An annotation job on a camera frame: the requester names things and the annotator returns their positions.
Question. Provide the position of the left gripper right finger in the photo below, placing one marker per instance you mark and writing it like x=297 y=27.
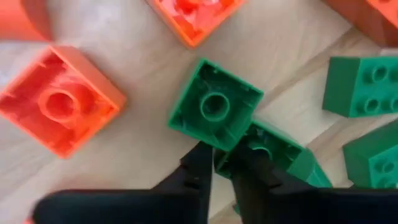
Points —
x=252 y=180

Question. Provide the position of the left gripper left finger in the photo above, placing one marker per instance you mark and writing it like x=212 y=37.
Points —
x=199 y=168

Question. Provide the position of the green 2x4 toy brick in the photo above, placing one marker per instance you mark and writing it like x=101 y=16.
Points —
x=295 y=161
x=373 y=161
x=357 y=87

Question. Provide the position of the green 2x2 toy brick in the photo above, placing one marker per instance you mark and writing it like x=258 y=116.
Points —
x=214 y=105

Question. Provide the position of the orange 2x2 toy brick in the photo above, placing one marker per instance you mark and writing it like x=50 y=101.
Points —
x=59 y=102
x=18 y=18

